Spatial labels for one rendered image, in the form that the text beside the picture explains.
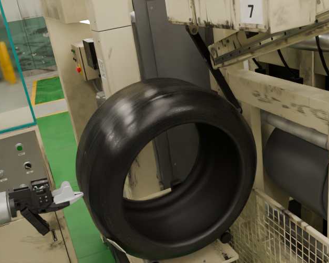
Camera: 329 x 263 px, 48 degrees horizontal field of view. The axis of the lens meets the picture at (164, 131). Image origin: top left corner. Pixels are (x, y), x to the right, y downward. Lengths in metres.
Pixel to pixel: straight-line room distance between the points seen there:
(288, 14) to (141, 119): 0.46
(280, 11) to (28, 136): 1.29
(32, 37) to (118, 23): 8.92
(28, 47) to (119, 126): 9.30
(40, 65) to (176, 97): 9.35
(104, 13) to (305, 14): 0.70
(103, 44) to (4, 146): 0.73
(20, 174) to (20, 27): 8.52
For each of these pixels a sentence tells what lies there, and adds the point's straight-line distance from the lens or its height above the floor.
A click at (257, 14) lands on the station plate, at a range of 0.95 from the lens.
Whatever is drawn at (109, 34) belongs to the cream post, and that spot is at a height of 1.64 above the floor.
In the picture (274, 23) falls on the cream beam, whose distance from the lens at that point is 0.93.
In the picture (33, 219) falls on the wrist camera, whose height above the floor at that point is 1.19.
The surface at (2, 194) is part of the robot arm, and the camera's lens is 1.17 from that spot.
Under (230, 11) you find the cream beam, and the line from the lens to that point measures 1.05.
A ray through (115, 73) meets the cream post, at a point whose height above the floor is 1.50.
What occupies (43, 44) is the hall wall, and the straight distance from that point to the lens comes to 10.29.
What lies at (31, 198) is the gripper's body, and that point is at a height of 1.26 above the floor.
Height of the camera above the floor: 1.79
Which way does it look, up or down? 22 degrees down
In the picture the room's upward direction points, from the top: 9 degrees counter-clockwise
